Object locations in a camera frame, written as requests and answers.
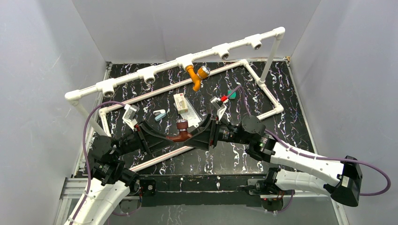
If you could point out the light blue tape roll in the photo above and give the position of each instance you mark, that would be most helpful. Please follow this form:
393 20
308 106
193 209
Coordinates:
159 114

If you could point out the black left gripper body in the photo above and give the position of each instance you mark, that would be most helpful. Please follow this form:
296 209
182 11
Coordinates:
141 135

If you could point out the aluminium rail frame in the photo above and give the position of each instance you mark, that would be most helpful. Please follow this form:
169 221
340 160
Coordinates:
73 189

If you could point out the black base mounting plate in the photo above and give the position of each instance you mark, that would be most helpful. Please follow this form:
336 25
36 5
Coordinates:
247 190

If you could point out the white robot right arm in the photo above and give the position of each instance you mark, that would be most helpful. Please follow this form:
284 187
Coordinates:
340 178

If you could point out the brown water faucet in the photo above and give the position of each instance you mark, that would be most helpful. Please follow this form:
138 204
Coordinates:
183 135

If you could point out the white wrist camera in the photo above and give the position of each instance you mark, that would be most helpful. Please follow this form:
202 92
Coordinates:
220 106
129 114

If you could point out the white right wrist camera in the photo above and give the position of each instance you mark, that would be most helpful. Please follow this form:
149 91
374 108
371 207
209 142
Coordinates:
220 106

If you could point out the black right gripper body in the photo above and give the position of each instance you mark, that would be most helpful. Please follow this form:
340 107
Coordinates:
228 133

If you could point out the small cardboard box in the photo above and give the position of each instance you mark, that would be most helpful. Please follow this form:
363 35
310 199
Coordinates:
180 102

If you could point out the white PVC pipe frame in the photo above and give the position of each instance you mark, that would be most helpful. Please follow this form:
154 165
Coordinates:
270 103

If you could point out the orange water faucet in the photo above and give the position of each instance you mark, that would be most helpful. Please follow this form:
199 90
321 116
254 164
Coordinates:
196 77

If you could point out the clear plastic bag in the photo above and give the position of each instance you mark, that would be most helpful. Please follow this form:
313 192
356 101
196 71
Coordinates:
191 116

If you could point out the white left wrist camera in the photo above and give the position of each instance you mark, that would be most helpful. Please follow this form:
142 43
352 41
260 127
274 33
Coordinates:
129 114

